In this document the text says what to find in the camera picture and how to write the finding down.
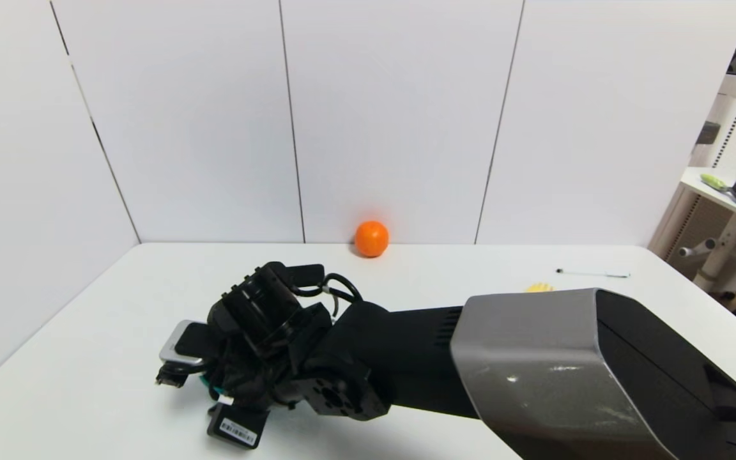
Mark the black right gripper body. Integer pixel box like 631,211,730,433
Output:
206,402,268,450

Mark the orange fruit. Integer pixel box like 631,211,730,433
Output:
354,220,390,258

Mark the thin white pen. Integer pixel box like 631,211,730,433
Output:
556,268,631,279

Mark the white side table top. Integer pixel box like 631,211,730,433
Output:
680,167,736,234

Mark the perforated white panel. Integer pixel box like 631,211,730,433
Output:
648,93,736,269

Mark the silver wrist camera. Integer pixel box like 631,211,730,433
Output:
159,319,215,368

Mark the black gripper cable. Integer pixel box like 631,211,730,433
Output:
291,273,364,317

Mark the grey pedestal knob bar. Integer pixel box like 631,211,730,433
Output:
679,238,717,257

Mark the white side table pedestal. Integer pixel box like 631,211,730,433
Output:
694,214,736,295

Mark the green-handled tool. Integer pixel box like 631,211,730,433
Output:
700,174,735,194

